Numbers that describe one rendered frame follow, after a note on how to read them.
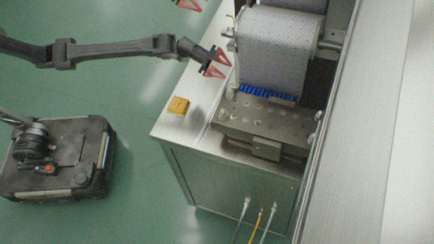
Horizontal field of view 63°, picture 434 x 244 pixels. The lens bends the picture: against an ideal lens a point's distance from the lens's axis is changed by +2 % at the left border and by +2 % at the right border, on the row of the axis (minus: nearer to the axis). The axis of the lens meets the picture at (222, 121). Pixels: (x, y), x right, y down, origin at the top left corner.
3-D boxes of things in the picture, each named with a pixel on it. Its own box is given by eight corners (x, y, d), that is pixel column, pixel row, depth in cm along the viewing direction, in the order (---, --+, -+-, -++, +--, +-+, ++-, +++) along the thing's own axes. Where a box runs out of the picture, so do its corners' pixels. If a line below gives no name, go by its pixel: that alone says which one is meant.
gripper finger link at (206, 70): (220, 86, 127) (198, 73, 126) (227, 72, 130) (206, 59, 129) (227, 79, 121) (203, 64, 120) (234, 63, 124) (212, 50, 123)
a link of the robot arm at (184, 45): (174, 44, 120) (182, 31, 122) (172, 51, 127) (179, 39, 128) (192, 55, 121) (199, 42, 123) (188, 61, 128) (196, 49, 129)
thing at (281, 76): (239, 83, 133) (237, 49, 117) (300, 98, 127) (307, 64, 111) (239, 84, 132) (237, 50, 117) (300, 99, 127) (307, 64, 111)
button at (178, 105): (174, 98, 147) (174, 95, 144) (190, 102, 145) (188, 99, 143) (167, 111, 143) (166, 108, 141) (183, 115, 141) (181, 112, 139)
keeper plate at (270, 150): (254, 150, 129) (254, 135, 120) (280, 157, 127) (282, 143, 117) (252, 155, 128) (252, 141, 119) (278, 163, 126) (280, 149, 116)
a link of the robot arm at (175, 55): (160, 56, 119) (159, 32, 121) (158, 66, 131) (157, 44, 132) (195, 57, 122) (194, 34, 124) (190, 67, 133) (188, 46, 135)
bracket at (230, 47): (232, 76, 150) (228, 21, 125) (247, 79, 149) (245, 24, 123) (228, 85, 148) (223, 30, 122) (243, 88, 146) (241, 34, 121)
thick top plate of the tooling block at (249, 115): (226, 97, 136) (225, 87, 131) (330, 123, 126) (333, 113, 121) (211, 130, 128) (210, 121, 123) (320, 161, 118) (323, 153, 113)
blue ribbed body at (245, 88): (241, 87, 133) (241, 81, 130) (297, 101, 128) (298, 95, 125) (238, 94, 131) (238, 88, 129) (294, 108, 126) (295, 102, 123)
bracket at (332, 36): (326, 31, 109) (327, 26, 107) (345, 35, 107) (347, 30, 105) (322, 42, 106) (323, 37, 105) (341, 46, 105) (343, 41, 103)
